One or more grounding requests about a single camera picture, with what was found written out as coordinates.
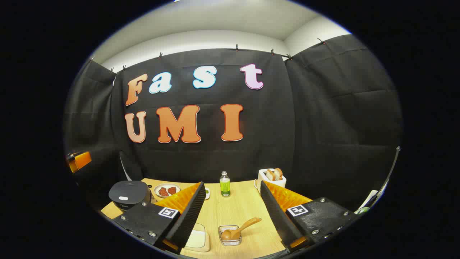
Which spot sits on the bread slice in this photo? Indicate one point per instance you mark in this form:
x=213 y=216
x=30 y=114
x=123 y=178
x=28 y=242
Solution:
x=270 y=175
x=279 y=173

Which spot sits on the row of black cloth clips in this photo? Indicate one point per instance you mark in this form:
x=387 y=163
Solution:
x=236 y=47

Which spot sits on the red meat piece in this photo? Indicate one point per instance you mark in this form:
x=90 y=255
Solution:
x=172 y=190
x=163 y=191

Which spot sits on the wooden spoon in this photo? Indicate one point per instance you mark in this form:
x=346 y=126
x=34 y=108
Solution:
x=248 y=223

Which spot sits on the white square rice dish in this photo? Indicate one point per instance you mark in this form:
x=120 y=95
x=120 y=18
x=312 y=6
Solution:
x=197 y=238

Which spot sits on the black backdrop cloth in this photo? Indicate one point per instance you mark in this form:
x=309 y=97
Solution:
x=323 y=126

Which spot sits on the small white dish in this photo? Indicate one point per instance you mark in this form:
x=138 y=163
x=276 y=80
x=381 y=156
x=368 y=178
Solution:
x=207 y=193

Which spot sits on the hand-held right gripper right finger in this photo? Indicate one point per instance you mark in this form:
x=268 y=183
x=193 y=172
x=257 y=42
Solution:
x=276 y=216

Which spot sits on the white round plate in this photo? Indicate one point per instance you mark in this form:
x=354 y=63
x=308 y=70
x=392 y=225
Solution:
x=167 y=186

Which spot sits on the white toaster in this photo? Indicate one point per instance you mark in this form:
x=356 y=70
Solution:
x=262 y=178

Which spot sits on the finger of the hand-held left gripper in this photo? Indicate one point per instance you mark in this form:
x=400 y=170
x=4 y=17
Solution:
x=79 y=160

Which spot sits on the black rice cooker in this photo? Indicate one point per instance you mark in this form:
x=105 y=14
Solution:
x=127 y=192

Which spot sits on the green drink bottle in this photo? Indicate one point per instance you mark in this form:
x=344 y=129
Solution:
x=225 y=186

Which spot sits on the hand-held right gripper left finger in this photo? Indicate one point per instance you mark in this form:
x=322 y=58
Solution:
x=190 y=212

